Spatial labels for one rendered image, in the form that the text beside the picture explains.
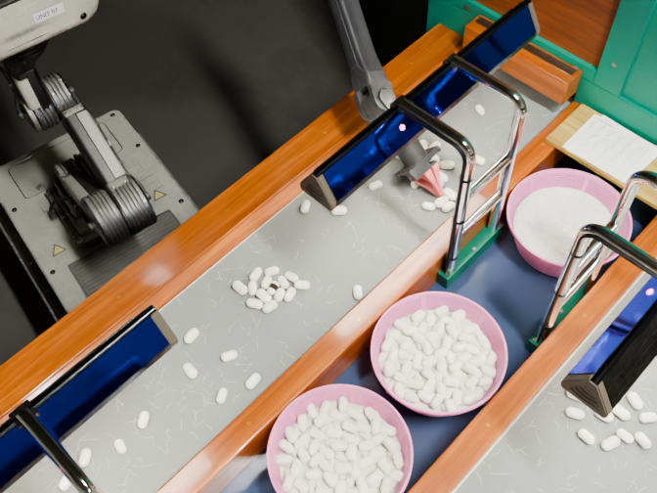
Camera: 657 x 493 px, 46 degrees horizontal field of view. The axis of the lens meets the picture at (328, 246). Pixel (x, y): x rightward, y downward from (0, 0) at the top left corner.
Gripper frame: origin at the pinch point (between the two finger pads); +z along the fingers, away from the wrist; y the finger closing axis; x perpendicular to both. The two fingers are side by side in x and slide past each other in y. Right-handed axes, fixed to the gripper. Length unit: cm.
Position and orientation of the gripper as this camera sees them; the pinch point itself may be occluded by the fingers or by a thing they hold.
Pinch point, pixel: (438, 193)
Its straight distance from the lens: 176.8
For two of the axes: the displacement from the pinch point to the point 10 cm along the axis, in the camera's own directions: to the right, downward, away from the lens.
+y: 6.9, -6.1, 3.9
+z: 5.7, 7.9, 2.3
